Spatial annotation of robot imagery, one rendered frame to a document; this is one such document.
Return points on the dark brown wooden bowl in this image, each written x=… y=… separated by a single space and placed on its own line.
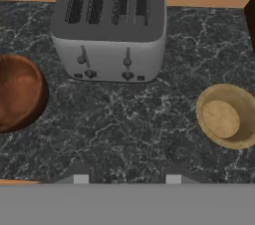
x=18 y=93

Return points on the dark brown cabinet side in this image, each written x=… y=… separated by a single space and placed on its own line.
x=250 y=23

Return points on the grey four-slot toaster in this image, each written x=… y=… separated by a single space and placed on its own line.
x=109 y=26

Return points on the light tan wooden bowl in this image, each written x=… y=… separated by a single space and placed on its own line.
x=229 y=116

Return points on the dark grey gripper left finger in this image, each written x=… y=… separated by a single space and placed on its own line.
x=82 y=175

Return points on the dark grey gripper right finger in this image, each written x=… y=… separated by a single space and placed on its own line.
x=173 y=175

